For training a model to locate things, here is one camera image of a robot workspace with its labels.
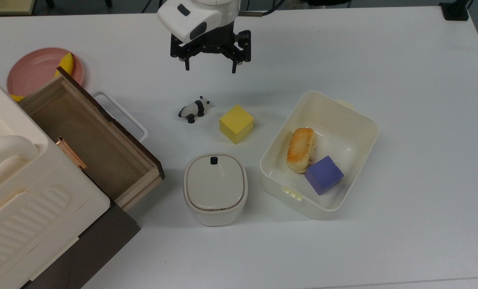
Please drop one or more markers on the dark object behind table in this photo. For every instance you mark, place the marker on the dark object behind table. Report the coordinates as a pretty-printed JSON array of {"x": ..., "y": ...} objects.
[{"x": 328, "y": 2}]

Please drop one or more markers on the yellow cube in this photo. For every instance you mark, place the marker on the yellow cube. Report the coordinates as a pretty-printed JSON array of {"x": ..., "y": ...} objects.
[{"x": 235, "y": 123}]

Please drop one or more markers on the pink plate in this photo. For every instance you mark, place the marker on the pink plate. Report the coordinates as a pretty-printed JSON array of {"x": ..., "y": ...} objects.
[{"x": 32, "y": 70}]

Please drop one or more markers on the small panda figurine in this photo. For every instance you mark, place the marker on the small panda figurine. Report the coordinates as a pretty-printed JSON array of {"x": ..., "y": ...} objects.
[{"x": 193, "y": 109}]

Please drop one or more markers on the toasted bread roll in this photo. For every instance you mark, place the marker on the toasted bread roll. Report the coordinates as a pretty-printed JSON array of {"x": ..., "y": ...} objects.
[{"x": 301, "y": 149}]

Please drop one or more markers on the cream open plastic container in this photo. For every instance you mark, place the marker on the cream open plastic container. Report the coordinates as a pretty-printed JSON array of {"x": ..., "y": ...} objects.
[{"x": 343, "y": 120}]

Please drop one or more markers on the cream plastic storage case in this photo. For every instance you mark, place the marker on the cream plastic storage case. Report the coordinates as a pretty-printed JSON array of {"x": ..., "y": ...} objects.
[{"x": 30, "y": 200}]

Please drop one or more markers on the yellow banana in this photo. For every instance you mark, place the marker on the yellow banana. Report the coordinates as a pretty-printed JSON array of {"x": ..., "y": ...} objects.
[{"x": 65, "y": 64}]

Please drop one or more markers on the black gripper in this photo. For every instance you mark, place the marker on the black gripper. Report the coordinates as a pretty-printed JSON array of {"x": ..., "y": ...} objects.
[{"x": 217, "y": 44}]

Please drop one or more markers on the black table clamp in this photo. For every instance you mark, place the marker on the black table clamp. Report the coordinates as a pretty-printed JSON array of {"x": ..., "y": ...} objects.
[{"x": 454, "y": 10}]

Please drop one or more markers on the purple cube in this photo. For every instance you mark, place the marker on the purple cube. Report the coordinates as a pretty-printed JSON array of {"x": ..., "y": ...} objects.
[{"x": 324, "y": 175}]

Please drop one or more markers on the dark brown cabinet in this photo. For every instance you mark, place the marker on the dark brown cabinet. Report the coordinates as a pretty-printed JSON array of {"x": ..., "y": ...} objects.
[{"x": 94, "y": 249}]

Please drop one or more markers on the light wooden table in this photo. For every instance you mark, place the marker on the light wooden table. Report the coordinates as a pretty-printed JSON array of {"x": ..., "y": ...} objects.
[{"x": 6, "y": 6}]

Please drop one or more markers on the white lidded bin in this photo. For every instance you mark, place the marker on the white lidded bin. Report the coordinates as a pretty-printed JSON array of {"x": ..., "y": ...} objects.
[{"x": 215, "y": 186}]

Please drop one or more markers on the copper clasp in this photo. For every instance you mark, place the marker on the copper clasp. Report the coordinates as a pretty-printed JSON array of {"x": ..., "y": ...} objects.
[{"x": 71, "y": 153}]

